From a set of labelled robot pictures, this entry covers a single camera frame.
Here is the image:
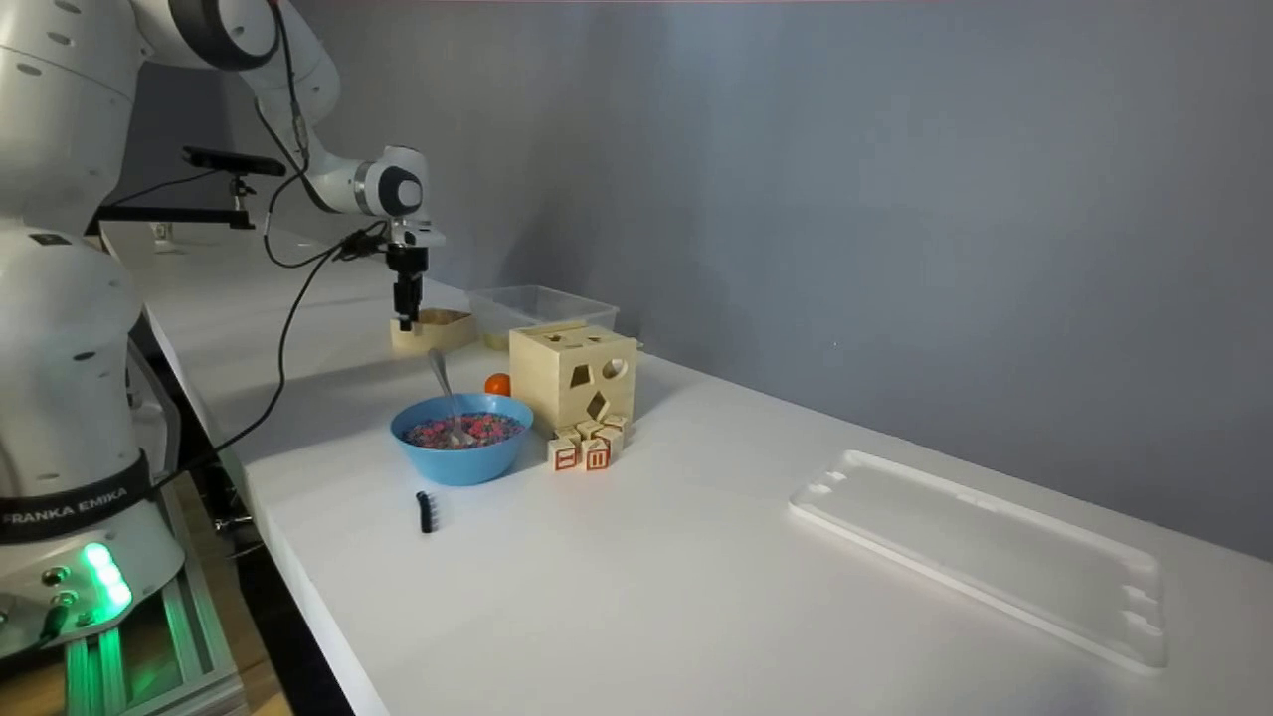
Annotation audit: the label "black bar camera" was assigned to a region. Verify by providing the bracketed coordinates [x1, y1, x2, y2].
[181, 143, 289, 184]

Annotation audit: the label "clear acrylic plate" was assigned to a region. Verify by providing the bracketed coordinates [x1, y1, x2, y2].
[789, 446, 1171, 670]

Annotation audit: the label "blue plastic bowl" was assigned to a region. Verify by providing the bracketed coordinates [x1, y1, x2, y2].
[387, 389, 536, 489]

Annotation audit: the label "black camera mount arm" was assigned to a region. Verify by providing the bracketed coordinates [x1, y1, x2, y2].
[93, 176, 264, 234]

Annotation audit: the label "wooden box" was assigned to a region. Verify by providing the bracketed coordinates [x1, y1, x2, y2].
[387, 305, 478, 359]

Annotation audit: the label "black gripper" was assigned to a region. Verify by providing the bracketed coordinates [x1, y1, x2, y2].
[387, 242, 434, 334]

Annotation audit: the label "long black cable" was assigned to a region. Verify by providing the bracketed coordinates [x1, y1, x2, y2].
[133, 222, 390, 494]

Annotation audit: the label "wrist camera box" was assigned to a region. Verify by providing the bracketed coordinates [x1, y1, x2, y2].
[390, 222, 450, 254]

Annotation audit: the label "green lit mounting frame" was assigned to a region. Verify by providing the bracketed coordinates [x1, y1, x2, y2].
[0, 541, 249, 716]

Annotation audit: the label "wooden shape sorter cube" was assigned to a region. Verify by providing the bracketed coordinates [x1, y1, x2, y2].
[505, 316, 642, 436]

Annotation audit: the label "metal spoon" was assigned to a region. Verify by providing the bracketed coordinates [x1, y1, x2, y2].
[431, 350, 470, 441]

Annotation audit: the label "colourful cereal pieces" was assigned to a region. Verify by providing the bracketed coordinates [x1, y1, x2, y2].
[402, 411, 524, 450]

